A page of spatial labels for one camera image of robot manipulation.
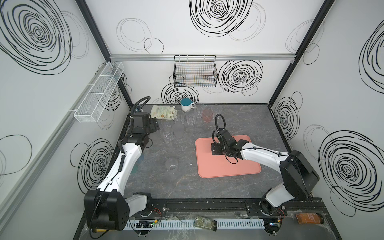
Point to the pink tray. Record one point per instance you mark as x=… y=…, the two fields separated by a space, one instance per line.
x=216 y=166

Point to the white wire shelf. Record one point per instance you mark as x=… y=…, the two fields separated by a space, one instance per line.
x=97 y=97

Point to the white cup teal lid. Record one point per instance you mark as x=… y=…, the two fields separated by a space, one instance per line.
x=187 y=104

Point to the pink small glass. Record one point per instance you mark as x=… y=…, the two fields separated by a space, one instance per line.
x=207 y=115

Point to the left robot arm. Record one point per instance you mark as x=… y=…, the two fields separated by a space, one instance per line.
x=106 y=208

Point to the frosted textured glass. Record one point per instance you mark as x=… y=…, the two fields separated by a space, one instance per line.
x=179 y=130

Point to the clear glass behind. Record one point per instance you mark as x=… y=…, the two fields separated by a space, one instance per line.
x=199 y=110

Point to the organic sugar pouch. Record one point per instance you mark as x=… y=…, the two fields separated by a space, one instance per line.
x=163 y=112

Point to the orange liquid bottle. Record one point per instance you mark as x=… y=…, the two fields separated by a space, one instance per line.
x=310 y=218

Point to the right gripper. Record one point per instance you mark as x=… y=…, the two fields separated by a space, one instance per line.
x=215 y=148

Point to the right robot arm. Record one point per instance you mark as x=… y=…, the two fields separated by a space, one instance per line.
x=298 y=176

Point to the clear green bottle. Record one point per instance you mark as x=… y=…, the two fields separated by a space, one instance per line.
x=205 y=223

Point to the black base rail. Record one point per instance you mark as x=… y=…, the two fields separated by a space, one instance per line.
x=251 y=206

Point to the white cable duct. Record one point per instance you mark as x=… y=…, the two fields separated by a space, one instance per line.
x=222 y=224

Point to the clear tall glass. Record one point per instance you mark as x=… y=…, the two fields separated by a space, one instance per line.
x=167 y=134

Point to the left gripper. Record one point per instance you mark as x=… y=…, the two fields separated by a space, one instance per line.
x=153 y=124

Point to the short clear glass front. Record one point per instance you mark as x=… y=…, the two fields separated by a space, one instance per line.
x=172 y=165

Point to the black wire basket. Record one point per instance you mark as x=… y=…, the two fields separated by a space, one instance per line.
x=195 y=71

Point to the clear faceted glass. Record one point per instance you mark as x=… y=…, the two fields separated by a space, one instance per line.
x=191 y=117

